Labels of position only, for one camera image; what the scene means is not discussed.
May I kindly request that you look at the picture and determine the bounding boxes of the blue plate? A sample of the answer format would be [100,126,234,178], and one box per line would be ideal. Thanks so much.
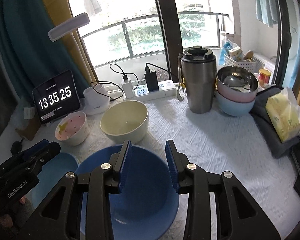
[30,153,78,209]

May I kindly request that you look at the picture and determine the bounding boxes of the cream yellow bowl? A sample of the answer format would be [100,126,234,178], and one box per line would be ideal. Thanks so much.
[100,100,149,144]

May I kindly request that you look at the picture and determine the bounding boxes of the large blue bowl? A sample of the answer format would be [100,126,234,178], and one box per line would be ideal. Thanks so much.
[74,144,180,240]

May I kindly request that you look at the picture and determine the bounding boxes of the pink strawberry bowl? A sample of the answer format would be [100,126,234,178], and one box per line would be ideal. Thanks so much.
[55,111,89,146]

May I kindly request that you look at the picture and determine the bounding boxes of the cardboard box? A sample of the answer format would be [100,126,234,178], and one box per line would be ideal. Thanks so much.
[15,117,41,140]

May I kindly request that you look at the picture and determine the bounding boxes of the white tablecloth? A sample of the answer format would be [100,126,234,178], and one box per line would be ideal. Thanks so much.
[0,96,300,240]

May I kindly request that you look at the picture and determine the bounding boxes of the white power strip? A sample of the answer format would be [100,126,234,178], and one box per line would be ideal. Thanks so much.
[123,80,177,102]

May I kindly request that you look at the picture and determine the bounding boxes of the small white box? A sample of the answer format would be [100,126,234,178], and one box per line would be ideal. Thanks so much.
[24,107,36,120]

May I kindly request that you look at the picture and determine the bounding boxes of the white charger plug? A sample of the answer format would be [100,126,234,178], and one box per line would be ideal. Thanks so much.
[121,74,135,99]

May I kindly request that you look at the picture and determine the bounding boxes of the black charger plug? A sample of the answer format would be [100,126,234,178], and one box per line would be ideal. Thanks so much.
[145,66,159,92]

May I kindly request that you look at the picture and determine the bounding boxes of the light blue bowl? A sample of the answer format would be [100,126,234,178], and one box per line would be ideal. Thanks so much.
[216,91,255,117]

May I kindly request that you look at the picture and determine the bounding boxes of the steel tumbler with lid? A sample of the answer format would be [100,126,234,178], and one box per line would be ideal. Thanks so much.
[178,46,217,114]

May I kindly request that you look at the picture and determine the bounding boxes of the tablet showing clock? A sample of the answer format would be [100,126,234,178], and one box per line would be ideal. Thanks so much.
[32,70,81,125]

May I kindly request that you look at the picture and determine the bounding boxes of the yellow red jar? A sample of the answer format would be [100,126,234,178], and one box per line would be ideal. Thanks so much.
[258,68,271,84]

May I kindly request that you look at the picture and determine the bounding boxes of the white plastic basket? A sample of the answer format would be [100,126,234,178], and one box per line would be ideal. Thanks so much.
[224,55,257,73]

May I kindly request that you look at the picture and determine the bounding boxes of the teal curtain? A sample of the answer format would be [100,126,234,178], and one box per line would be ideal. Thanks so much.
[0,0,88,100]

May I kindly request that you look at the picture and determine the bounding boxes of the hanging light blue towel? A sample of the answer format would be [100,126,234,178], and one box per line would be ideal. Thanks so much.
[255,0,278,28]

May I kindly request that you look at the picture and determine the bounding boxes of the yellow curtain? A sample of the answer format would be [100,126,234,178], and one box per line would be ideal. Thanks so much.
[43,0,98,83]

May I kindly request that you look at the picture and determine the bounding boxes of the black round cable device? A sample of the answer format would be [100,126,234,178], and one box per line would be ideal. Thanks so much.
[11,141,22,155]

